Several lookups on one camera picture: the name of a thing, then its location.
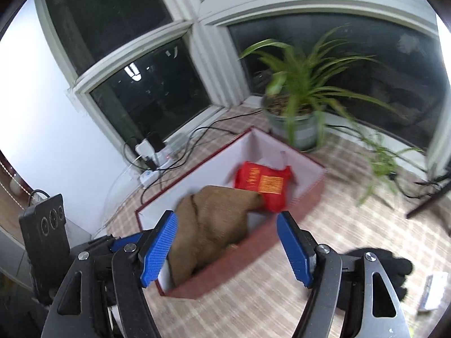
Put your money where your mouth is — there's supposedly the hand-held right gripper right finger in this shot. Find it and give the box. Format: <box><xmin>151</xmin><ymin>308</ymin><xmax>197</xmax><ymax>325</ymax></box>
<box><xmin>277</xmin><ymin>210</ymin><xmax>409</xmax><ymax>338</ymax></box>

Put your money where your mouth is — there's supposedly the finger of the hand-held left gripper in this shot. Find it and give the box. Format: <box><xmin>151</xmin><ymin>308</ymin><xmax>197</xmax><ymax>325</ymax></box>
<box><xmin>111</xmin><ymin>232</ymin><xmax>145</xmax><ymax>253</ymax></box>

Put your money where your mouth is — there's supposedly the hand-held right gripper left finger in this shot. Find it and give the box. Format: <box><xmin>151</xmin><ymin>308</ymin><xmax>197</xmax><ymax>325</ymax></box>
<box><xmin>42</xmin><ymin>210</ymin><xmax>178</xmax><ymax>338</ymax></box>

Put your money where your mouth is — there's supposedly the brown towel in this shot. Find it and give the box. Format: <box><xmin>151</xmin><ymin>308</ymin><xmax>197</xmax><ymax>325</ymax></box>
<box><xmin>168</xmin><ymin>185</ymin><xmax>265</xmax><ymax>287</ymax></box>

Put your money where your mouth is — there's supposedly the red cardboard box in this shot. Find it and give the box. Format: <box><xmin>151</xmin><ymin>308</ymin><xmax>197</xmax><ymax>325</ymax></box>
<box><xmin>136</xmin><ymin>126</ymin><xmax>326</xmax><ymax>301</ymax></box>

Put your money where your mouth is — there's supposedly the red pouch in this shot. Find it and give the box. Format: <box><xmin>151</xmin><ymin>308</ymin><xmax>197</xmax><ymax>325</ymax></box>
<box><xmin>234</xmin><ymin>151</ymin><xmax>295</xmax><ymax>214</ymax></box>

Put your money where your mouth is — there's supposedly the black glove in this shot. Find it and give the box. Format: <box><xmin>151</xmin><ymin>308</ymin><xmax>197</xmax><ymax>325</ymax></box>
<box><xmin>336</xmin><ymin>248</ymin><xmax>414</xmax><ymax>310</ymax></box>

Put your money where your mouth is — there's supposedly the white packet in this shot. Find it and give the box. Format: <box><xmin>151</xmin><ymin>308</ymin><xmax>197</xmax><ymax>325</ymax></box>
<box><xmin>417</xmin><ymin>274</ymin><xmax>445</xmax><ymax>312</ymax></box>

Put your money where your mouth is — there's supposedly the brown wooden furniture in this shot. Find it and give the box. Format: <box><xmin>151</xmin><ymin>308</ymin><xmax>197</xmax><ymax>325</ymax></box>
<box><xmin>0</xmin><ymin>155</ymin><xmax>36</xmax><ymax>282</ymax></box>

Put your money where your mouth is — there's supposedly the white power strip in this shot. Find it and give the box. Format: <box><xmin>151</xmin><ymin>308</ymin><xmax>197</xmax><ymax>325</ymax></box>
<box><xmin>139</xmin><ymin>137</ymin><xmax>187</xmax><ymax>188</ymax></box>

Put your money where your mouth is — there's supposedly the white charger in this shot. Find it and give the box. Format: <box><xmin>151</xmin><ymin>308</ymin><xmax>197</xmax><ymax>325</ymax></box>
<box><xmin>136</xmin><ymin>140</ymin><xmax>157</xmax><ymax>164</ymax></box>

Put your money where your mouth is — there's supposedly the black power adapter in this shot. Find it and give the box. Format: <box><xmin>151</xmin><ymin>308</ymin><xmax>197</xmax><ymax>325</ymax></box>
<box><xmin>146</xmin><ymin>132</ymin><xmax>166</xmax><ymax>150</ymax></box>

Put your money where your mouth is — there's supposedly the potted spider plant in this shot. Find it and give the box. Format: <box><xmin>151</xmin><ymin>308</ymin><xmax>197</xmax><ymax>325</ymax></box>
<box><xmin>239</xmin><ymin>25</ymin><xmax>427</xmax><ymax>206</ymax></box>

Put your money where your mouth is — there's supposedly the black power cable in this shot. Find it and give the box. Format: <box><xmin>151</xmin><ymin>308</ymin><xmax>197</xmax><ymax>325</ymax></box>
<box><xmin>123</xmin><ymin>109</ymin><xmax>265</xmax><ymax>201</ymax></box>

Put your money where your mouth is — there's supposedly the white window frame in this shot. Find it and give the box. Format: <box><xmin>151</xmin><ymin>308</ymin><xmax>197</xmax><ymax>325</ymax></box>
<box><xmin>33</xmin><ymin>0</ymin><xmax>451</xmax><ymax>170</ymax></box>

